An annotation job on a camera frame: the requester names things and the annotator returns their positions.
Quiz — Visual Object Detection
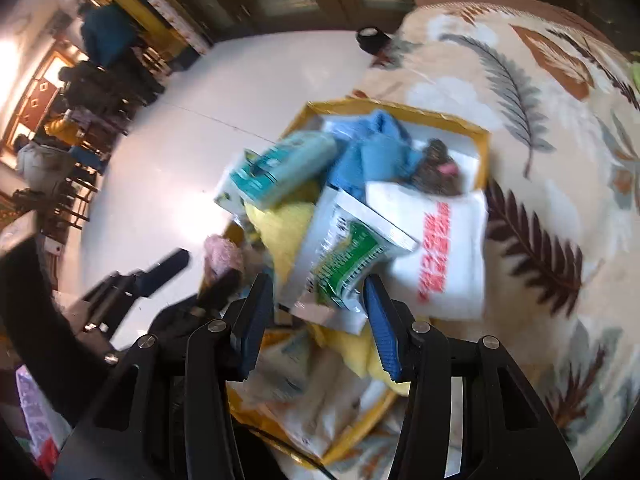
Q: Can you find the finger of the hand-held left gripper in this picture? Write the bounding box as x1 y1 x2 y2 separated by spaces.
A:
82 249 191 333
150 267 246 343

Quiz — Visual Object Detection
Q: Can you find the yellow towel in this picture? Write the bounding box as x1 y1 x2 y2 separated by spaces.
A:
245 200 413 386

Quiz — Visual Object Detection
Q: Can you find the white green packet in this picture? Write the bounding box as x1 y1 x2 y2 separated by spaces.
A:
290 187 418 313

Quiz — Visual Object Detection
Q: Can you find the grey speckled pouch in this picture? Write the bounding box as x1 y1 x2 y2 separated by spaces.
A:
410 139 463 196

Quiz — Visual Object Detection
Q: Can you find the white packet red print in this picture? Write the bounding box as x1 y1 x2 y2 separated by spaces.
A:
365 180 488 321
230 330 396 456

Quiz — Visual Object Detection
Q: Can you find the leaf print blanket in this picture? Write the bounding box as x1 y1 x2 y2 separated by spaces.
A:
320 0 640 480

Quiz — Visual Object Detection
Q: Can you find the blue towel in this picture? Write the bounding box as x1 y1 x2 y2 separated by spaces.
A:
325 110 426 201

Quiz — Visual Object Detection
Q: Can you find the teal tube pack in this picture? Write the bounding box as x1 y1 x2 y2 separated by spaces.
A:
215 130 338 211

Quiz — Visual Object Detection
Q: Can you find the yellow rimmed white box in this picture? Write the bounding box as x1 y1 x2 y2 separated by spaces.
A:
200 100 491 468

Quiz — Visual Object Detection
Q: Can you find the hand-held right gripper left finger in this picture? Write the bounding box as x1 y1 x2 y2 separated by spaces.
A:
52 271 276 480

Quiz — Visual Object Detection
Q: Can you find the pink plush ball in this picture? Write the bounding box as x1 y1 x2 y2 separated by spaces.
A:
204 234 246 281

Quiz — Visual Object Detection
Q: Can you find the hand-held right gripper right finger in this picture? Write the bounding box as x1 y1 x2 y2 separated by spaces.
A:
362 275 581 480

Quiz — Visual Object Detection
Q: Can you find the black cable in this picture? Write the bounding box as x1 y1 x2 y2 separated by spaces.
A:
250 425 341 480

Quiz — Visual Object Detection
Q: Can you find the pink printed bag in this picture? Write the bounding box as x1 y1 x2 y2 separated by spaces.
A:
15 365 71 476

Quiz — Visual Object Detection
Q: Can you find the wooden chair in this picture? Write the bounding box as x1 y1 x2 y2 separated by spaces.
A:
40 170 98 233

